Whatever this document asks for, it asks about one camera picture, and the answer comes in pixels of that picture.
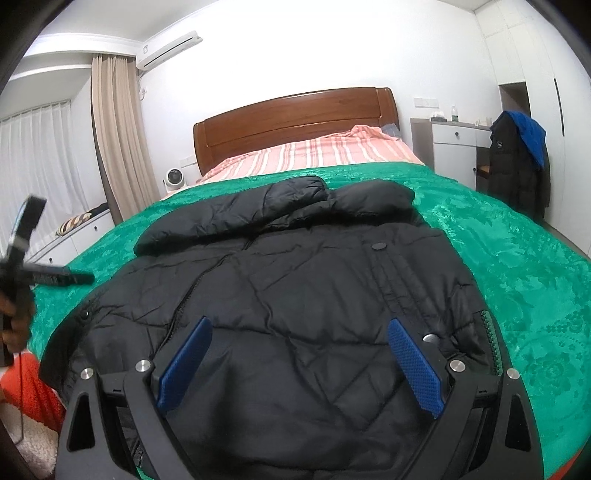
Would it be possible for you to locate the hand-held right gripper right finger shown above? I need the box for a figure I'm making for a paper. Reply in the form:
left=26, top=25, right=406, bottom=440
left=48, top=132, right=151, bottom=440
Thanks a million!
left=387, top=318, right=540, bottom=480

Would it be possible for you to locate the white low cabinet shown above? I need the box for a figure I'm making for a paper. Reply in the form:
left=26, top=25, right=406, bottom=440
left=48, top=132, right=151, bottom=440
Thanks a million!
left=21, top=210, right=116, bottom=278

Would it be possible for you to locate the wooden bed headboard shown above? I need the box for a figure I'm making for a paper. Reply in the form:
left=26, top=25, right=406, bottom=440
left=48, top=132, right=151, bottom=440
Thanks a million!
left=193, top=87, right=399, bottom=178

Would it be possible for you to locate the beige curtain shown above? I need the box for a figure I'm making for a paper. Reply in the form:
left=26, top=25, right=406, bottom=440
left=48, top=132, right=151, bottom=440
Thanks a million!
left=90, top=53, right=162, bottom=222

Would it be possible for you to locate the striped cushion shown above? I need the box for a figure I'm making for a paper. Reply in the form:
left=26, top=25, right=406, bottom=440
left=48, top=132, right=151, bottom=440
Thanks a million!
left=55, top=211, right=93, bottom=237

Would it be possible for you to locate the white wardrobe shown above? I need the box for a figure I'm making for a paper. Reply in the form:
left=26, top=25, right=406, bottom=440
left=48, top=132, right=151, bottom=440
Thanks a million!
left=482, top=0, right=591, bottom=259

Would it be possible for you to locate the white fluffy cuff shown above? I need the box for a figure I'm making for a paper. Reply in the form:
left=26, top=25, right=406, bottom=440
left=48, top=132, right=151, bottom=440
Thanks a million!
left=0, top=413, right=61, bottom=476

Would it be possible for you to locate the white desk with drawer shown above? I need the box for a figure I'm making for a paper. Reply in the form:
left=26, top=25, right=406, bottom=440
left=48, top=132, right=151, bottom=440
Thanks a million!
left=410, top=116, right=495, bottom=190

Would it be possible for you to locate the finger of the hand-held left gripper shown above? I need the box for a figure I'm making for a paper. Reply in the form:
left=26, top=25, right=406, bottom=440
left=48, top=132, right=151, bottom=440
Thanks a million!
left=25, top=269, right=95, bottom=286
left=8, top=196, right=47, bottom=259

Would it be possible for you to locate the white air conditioner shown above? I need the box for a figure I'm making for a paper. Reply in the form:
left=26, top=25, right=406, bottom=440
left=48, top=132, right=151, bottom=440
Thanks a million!
left=135, top=30, right=204, bottom=71

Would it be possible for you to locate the green patterned blanket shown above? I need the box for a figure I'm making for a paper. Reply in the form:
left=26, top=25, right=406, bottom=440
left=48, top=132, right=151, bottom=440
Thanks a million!
left=23, top=164, right=591, bottom=472

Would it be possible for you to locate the person's left hand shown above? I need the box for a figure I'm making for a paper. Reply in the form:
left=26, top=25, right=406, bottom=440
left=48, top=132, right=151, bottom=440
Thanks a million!
left=4, top=295, right=34, bottom=352

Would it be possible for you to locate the dark coat on chair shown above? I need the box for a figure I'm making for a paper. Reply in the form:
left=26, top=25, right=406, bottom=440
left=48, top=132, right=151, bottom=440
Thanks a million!
left=487, top=112, right=551, bottom=222

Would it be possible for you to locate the black cable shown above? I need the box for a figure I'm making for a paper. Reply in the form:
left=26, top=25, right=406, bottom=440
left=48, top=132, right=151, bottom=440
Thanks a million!
left=13, top=348, right=25, bottom=446

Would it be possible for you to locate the pink striped bed sheet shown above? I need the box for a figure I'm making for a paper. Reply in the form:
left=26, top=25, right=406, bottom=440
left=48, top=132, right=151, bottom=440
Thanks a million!
left=196, top=124, right=428, bottom=185

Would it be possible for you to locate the white sheer curtain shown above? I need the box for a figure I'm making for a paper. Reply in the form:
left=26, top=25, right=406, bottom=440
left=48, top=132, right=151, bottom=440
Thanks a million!
left=0, top=99, right=109, bottom=250

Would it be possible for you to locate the black puffer jacket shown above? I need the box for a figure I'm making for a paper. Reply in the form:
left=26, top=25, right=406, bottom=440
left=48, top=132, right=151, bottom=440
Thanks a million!
left=39, top=175, right=509, bottom=480

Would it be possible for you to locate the orange sweater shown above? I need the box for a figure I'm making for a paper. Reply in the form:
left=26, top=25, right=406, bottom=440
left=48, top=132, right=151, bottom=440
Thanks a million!
left=0, top=348, right=65, bottom=432

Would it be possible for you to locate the blue garment on chair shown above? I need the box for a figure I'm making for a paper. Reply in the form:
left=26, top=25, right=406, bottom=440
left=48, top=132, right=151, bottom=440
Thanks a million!
left=501, top=110, right=547, bottom=167

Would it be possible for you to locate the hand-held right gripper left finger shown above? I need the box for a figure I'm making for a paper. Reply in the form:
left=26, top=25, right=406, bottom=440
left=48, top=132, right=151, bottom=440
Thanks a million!
left=55, top=316, right=214, bottom=480

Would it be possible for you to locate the white round fan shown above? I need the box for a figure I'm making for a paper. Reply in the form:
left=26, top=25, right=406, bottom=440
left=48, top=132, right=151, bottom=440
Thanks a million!
left=164, top=168, right=188, bottom=192

